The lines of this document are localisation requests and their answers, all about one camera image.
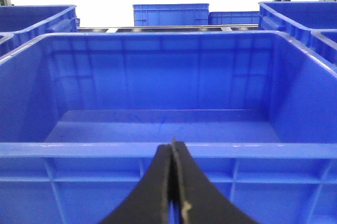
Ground blue crate rear right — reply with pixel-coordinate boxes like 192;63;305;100
259;1;336;65

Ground small blue crate far right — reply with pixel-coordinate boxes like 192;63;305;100
209;11;260;25

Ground blue crate rear middle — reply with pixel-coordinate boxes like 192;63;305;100
133;3;209;26

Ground blue crate front left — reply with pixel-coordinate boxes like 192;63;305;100
1;5;77;56

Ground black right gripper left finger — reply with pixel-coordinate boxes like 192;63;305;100
100;145;172;223

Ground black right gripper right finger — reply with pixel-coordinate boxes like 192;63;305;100
171;140;257;223

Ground blue crate front right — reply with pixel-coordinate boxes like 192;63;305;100
1;31;336;223

